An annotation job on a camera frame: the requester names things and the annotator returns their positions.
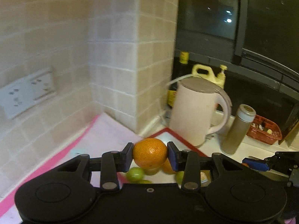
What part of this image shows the orange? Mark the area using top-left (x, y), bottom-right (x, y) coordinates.
top-left (161, 159), bottom-right (176, 175)
top-left (133, 138), bottom-right (168, 169)

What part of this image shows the green apple front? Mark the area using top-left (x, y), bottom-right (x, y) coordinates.
top-left (137, 180), bottom-right (152, 184)

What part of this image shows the bright green apple right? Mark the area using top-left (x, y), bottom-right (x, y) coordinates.
top-left (175, 171), bottom-right (184, 185)

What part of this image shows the green apple back left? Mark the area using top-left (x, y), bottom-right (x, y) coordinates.
top-left (126, 167), bottom-right (144, 183)

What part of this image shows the pink fleece mat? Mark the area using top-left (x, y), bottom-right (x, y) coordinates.
top-left (1, 113), bottom-right (142, 223)

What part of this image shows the red and white tray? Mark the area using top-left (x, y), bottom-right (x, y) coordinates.
top-left (118, 127), bottom-right (212, 187)

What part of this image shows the red plastic basket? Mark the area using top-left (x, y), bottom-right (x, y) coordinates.
top-left (246, 115), bottom-right (282, 145)

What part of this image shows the grey thermos bottle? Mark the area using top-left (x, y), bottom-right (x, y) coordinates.
top-left (221, 104), bottom-right (256, 155)

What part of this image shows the white electric kettle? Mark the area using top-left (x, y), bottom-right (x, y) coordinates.
top-left (169, 77), bottom-right (232, 147)

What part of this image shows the yellow oil jug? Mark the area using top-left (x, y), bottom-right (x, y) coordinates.
top-left (192, 64), bottom-right (228, 89)

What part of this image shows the dark sauce bottle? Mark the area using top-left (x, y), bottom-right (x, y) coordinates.
top-left (167, 51), bottom-right (189, 108)

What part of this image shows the white wall socket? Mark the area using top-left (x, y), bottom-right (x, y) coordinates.
top-left (1, 67), bottom-right (56, 119)

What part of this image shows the dark window frame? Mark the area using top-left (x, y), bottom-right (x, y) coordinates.
top-left (175, 0), bottom-right (298, 92)

